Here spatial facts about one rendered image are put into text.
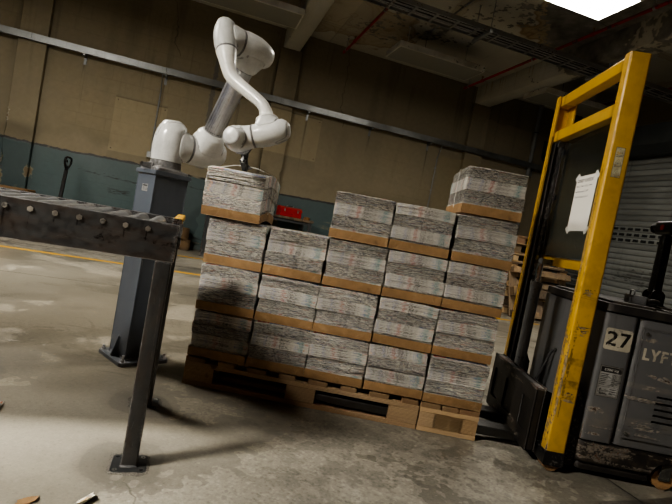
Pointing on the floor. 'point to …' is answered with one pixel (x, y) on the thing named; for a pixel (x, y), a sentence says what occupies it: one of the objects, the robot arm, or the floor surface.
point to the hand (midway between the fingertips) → (250, 154)
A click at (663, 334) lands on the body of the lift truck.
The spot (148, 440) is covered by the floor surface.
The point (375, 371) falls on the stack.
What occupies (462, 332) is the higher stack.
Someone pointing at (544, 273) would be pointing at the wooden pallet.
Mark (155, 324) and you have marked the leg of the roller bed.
